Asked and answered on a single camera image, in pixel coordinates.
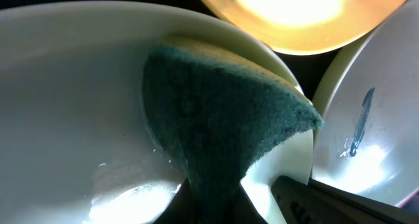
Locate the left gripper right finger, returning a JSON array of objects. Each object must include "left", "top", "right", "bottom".
[{"left": 228, "top": 185, "right": 266, "bottom": 224}]

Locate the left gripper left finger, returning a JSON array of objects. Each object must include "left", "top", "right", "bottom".
[{"left": 154, "top": 178, "right": 195, "bottom": 224}]

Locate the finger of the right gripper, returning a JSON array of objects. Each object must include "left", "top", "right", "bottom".
[{"left": 270, "top": 176, "right": 418, "bottom": 224}]

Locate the green yellow sponge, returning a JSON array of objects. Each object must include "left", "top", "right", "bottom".
[{"left": 142, "top": 37, "right": 323, "bottom": 198}]

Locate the yellow plate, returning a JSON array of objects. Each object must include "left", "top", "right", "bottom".
[{"left": 201, "top": 0, "right": 406, "bottom": 55}]

